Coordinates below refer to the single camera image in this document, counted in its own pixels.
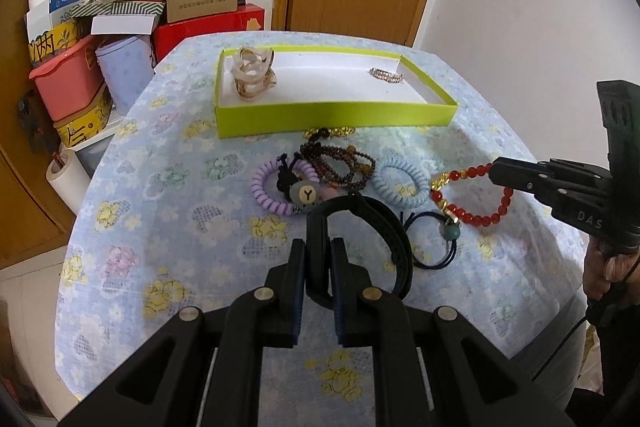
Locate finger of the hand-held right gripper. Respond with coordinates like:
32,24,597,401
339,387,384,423
489,158,612,214

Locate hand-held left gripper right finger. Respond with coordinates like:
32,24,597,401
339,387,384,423
329,238,576,427

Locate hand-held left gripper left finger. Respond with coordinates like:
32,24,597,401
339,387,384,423
57,238,307,427

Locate red bead bracelet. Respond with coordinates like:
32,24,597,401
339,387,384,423
430,163,516,228

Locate black wristband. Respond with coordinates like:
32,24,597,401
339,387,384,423
305,189,413,308

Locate black hair tie green bead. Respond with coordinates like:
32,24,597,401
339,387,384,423
401,209,460,269

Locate bear charm hair tie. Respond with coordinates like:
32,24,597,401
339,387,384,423
275,154,341,212

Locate purple spiral hair tie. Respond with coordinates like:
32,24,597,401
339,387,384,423
252,158,318,216

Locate light blue spiral hair tie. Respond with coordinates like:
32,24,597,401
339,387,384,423
374,158,432,208

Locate brown bead bracelet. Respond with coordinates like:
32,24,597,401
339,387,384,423
299,142,377,190

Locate yellow bead bracelet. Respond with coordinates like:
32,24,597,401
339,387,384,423
305,125,356,139

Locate lime green cardboard box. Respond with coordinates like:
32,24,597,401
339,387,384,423
215,47,460,140

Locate person's right hand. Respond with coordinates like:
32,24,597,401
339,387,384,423
582,237,640,303

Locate blue floral tablecloth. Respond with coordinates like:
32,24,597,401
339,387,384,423
54,31,591,403

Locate beige hair claw clip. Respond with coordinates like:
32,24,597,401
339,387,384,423
230,47,278,100

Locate clear plastic storage box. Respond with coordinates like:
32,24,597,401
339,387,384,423
75,114,127,178

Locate yellow patterned tin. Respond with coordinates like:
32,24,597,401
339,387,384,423
52,84,114,148
27,18,87,64

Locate large red gift box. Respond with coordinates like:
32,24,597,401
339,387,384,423
152,4,266,64

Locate lilac cylinder container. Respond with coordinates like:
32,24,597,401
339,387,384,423
95,34,157,115

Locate wooden cabinet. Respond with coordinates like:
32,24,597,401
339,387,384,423
0,72,77,271

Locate pink plastic bin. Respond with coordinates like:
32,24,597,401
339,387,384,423
29,34,107,122

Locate black hanging object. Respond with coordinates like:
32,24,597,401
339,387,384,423
17,89,57,156

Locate white box lid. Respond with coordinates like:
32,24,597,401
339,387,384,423
91,14,160,38

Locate green striped box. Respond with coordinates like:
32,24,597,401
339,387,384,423
67,0,166,20

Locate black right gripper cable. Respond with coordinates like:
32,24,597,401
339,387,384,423
529,252,640,384

